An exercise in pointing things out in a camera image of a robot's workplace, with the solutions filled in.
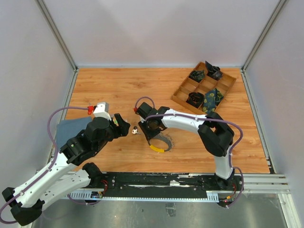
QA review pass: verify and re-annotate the large keyring with yellow handle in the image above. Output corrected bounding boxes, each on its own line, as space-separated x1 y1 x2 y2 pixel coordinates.
149 134 174 153

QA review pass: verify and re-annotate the key with black tag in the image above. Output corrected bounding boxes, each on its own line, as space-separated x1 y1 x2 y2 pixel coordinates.
132 126 141 134

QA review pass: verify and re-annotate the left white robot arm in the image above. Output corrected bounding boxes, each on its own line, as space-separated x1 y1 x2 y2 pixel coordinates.
2 114 130 226

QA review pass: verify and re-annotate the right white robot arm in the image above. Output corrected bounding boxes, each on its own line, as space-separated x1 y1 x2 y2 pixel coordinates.
134 102 234 190

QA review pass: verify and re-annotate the key with red tag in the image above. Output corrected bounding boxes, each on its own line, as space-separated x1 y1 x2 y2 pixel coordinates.
87 104 95 115

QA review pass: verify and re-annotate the folded blue cloth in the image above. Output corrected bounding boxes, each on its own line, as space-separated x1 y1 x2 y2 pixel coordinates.
53 117 94 165

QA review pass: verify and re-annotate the black orange rolled tie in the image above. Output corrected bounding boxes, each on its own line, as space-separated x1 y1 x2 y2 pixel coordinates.
186 92 204 108

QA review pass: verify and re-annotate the wooden compartment tray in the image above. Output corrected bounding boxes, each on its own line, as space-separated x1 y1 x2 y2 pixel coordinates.
171 62 237 114

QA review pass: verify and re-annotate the blue yellow leaf tie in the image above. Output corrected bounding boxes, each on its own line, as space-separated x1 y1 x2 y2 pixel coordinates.
202 88 224 114

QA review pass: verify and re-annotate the green patterned rolled tie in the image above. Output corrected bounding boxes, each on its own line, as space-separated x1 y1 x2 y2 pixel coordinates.
189 70 205 83

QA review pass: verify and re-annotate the dark rolled tie top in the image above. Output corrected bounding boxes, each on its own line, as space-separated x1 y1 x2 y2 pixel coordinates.
205 61 223 81

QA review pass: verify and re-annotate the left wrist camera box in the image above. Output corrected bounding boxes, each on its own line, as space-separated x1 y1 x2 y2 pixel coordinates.
93 102 111 120

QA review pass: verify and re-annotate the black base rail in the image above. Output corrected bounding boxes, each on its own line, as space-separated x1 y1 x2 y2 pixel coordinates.
71 172 243 203

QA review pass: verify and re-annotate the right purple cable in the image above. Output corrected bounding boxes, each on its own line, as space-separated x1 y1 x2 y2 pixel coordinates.
134 96 245 209

